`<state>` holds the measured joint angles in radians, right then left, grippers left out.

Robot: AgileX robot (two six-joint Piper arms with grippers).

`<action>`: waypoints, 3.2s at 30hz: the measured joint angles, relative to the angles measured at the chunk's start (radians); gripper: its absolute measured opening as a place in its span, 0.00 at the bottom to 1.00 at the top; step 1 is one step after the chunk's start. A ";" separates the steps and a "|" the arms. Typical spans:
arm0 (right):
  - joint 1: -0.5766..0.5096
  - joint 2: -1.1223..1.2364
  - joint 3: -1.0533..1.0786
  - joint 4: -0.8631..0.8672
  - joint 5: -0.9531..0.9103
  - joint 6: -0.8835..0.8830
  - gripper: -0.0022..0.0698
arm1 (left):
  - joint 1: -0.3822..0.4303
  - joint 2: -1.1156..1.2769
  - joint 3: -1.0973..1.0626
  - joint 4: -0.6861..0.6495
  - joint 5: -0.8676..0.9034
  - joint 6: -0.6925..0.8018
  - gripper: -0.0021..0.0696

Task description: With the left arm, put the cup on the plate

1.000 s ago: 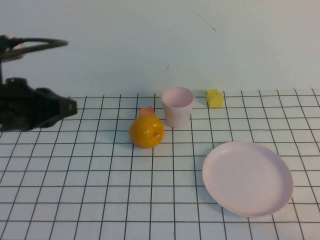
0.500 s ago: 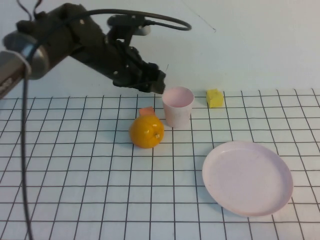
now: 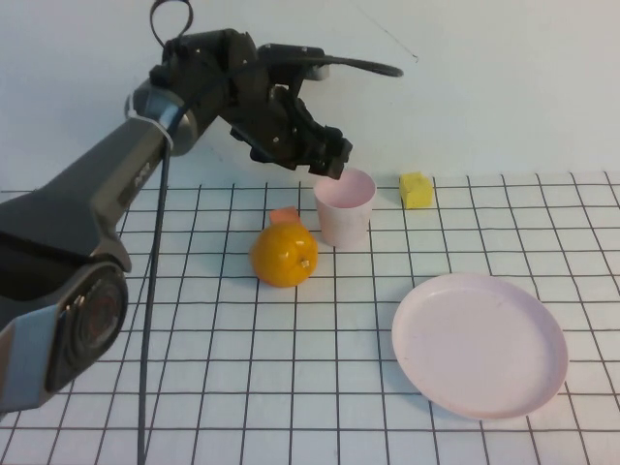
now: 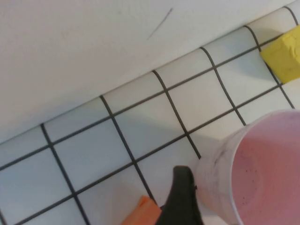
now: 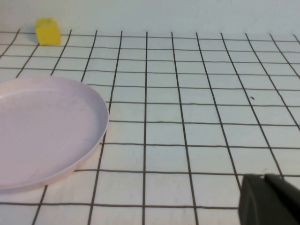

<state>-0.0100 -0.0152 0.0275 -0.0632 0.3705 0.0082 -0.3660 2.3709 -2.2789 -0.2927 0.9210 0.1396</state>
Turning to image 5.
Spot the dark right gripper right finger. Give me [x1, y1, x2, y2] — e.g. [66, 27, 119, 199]
[264, 173, 300, 225]

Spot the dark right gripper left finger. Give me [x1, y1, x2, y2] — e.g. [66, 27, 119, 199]
[238, 174, 298, 225]

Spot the pink round plate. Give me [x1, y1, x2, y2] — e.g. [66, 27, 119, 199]
[0, 76, 110, 194]

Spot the yellow cube block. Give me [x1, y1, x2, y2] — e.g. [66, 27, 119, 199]
[35, 17, 62, 46]

